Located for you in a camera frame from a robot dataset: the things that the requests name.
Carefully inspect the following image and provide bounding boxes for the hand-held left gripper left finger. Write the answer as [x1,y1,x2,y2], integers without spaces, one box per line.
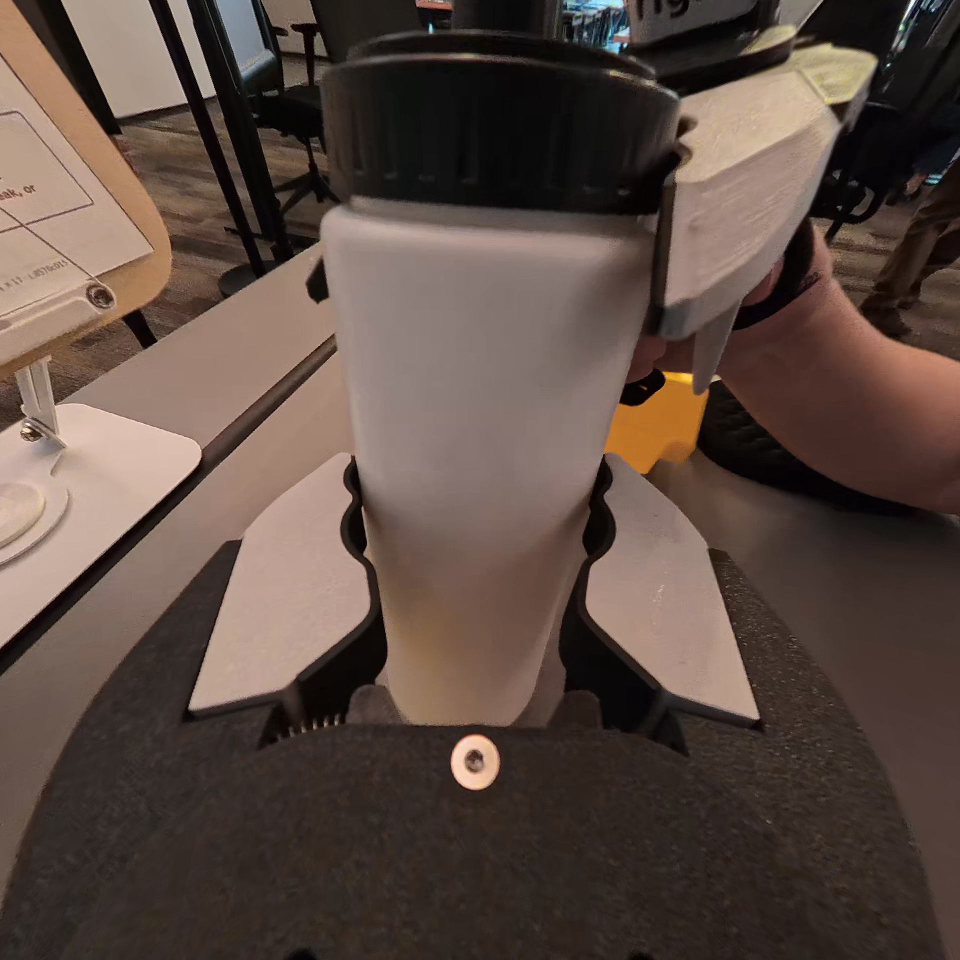
[187,452,387,729]

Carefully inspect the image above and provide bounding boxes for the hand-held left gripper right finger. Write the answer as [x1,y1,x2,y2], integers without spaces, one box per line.
[562,452,762,732]

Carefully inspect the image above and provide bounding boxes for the wooden instruction sheet board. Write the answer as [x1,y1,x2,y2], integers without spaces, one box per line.
[0,0,174,380]

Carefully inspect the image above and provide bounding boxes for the yellow plastic bin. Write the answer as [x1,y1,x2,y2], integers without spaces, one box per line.
[603,371,710,475]

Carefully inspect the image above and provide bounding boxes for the black office chair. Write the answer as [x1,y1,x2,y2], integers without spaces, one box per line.
[240,0,340,219]
[810,0,960,226]

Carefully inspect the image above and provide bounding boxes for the black metal frame legs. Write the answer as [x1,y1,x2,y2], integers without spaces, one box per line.
[146,0,301,297]

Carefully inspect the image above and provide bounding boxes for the white plastic bottle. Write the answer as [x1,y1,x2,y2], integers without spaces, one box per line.
[318,195,661,729]

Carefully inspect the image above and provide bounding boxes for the black framed panel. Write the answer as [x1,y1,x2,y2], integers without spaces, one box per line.
[234,0,284,93]

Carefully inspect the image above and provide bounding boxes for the black textured mat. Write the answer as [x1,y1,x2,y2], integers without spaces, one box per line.
[697,378,920,515]

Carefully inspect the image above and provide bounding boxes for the black wristband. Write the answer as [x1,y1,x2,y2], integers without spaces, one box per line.
[731,221,820,333]

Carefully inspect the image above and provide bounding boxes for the black partition panel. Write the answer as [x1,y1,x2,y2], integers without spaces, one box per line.
[309,0,421,65]

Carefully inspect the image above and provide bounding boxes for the person's right hand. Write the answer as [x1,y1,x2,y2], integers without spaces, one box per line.
[626,258,790,385]

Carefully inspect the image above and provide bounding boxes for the person's right forearm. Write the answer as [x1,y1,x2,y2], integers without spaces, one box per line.
[720,225,960,515]

